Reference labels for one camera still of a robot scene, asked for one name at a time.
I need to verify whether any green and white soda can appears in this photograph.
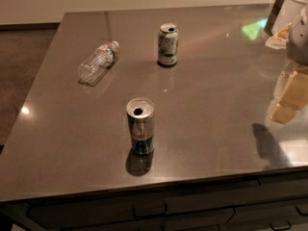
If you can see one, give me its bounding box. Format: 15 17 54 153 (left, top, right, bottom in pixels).
158 23 179 66

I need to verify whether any clear plastic water bottle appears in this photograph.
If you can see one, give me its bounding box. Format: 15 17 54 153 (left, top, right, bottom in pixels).
77 41 119 86

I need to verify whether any black drawer handle lower right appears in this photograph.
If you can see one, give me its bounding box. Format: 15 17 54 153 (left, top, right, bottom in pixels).
269 221 292 231

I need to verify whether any dark drawer cabinet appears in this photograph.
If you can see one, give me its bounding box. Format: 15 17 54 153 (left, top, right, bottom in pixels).
1 171 308 231

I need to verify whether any black drawer handle left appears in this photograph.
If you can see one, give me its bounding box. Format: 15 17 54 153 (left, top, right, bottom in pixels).
132 203 167 219

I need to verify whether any black drawer handle far right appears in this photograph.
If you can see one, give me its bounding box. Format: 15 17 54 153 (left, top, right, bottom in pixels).
295 204 308 217

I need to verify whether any red bull can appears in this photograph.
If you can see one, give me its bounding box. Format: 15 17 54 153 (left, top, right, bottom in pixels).
126 97 154 155

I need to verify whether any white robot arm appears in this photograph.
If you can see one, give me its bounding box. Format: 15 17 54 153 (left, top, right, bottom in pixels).
265 0 308 125

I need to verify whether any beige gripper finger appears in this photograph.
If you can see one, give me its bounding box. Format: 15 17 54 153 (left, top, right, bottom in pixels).
278 70 308 110
269 102 299 124

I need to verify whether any black drawer handle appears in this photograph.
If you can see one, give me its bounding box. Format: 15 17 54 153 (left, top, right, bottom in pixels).
269 221 292 231
295 204 308 217
132 203 167 219

